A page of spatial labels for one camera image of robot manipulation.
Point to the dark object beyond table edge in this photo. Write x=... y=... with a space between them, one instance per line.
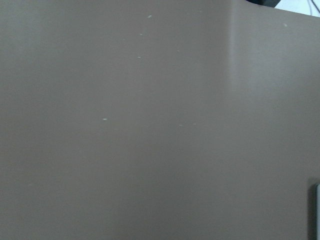
x=267 y=3

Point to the grey laptop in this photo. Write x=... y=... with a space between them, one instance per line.
x=318 y=212

